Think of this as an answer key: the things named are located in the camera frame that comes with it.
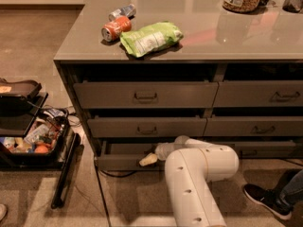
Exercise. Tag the green chip bag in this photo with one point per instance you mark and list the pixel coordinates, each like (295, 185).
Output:
(152, 38)

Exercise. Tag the orange fruit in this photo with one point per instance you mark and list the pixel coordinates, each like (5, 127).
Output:
(41, 149)

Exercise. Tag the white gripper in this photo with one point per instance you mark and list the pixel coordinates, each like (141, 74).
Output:
(161, 150)

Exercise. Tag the grey drawer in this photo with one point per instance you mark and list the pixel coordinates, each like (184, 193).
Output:
(254, 126)
(126, 163)
(267, 149)
(263, 93)
(144, 95)
(113, 127)

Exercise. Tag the dark glass object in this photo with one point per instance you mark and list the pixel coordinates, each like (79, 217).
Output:
(294, 6)

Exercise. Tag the white shoe tip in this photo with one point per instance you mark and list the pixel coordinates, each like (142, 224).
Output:
(3, 211)

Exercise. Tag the black bin with groceries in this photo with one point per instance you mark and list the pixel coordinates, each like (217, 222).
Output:
(48, 129)

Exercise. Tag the brown leather bag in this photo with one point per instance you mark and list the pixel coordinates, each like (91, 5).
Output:
(19, 90)

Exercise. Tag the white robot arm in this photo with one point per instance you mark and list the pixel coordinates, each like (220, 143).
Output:
(190, 165)

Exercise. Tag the blue jeans leg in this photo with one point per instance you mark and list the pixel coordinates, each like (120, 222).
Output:
(292, 192)

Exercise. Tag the black sneaker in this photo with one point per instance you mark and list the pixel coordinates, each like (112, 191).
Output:
(267, 199)

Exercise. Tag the orange soda can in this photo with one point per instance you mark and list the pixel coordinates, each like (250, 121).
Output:
(112, 30)

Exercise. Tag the grey drawer cabinet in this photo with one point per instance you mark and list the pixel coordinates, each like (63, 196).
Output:
(143, 72)

